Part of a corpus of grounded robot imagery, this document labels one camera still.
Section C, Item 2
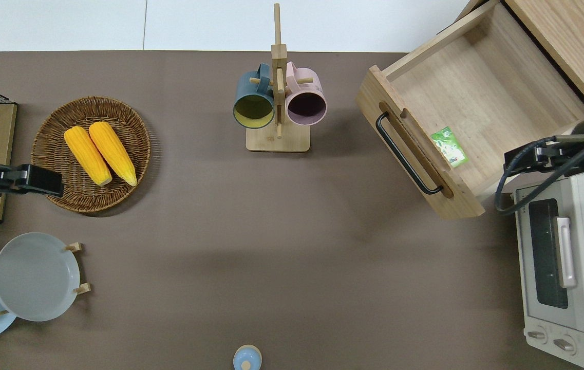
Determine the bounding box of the wooden mug tree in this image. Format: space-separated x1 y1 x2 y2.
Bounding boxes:
246 3 315 153

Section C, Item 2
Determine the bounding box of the dark blue mug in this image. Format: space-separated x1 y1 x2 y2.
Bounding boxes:
233 63 276 129

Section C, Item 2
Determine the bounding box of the silver oven door handle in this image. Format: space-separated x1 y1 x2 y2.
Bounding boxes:
554 216 578 289

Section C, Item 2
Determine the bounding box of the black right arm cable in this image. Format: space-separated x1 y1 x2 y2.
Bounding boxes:
494 128 584 263

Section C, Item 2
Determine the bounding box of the brown table mat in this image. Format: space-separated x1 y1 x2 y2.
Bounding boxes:
0 50 580 370

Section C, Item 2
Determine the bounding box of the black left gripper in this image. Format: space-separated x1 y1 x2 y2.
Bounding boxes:
0 164 65 199

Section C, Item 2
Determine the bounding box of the small green packet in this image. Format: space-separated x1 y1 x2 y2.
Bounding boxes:
430 126 469 169

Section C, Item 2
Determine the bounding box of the grey plate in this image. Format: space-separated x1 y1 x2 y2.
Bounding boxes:
0 232 81 322

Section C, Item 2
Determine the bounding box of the black metal drawer handle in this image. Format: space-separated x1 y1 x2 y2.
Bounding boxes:
375 112 444 196

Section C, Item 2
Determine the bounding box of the round blue button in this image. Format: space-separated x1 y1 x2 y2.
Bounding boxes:
233 344 262 370

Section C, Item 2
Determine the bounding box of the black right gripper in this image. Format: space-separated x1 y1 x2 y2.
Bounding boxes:
503 134 584 178

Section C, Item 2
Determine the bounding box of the pink mug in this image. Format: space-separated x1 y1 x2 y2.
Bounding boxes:
285 62 327 126

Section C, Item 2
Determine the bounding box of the round brown wicker basket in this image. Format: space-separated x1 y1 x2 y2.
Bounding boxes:
31 96 152 214

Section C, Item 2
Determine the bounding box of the wooden plate rack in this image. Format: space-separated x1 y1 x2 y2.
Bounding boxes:
0 242 92 317

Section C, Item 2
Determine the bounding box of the yellow corn cob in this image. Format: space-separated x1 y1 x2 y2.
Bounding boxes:
89 121 138 187
64 126 113 187

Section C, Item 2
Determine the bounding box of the light wooden drawer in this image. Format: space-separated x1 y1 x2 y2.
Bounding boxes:
356 0 584 220

